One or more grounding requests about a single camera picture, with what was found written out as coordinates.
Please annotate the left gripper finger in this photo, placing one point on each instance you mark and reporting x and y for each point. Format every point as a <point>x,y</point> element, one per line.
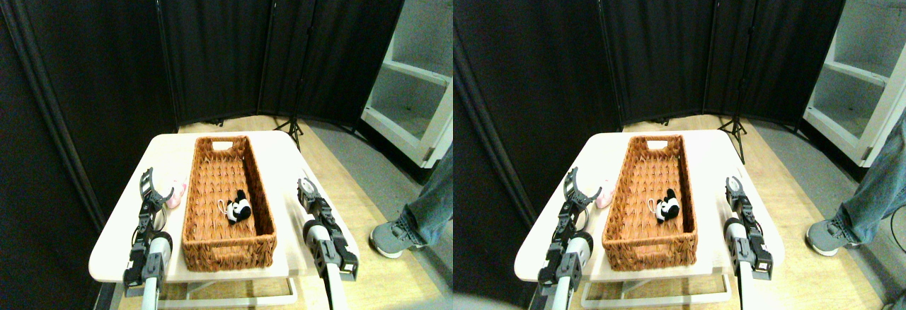
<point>570,187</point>
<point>590,201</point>
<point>145,188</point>
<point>164,202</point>

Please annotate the pink plush toy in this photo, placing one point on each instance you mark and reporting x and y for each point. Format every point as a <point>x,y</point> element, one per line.
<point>607,193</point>
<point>180,190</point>

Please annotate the black and white panda toy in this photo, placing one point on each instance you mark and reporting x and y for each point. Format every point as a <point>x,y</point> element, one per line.
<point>668,207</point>
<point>241,209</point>

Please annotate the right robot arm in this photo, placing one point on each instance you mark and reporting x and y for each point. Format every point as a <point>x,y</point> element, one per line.
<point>315,233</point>
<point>735,232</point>

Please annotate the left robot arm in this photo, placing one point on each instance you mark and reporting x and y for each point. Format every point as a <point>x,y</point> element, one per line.
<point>160,245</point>
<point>582,245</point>

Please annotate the white table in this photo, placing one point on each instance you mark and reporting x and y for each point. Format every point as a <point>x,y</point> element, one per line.
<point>163,154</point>
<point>591,156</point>

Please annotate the black curtain stand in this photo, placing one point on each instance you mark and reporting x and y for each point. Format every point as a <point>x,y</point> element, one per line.
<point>736,119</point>
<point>293,122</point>

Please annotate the brown wicker basket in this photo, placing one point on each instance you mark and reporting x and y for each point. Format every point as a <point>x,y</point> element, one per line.
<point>648,253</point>
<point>219,253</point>

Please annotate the person's legs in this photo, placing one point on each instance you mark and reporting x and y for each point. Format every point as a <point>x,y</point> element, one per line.
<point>396,238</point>
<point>828,238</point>

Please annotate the white shelf unit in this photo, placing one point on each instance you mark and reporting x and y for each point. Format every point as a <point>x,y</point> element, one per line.
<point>849,90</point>
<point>410,98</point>

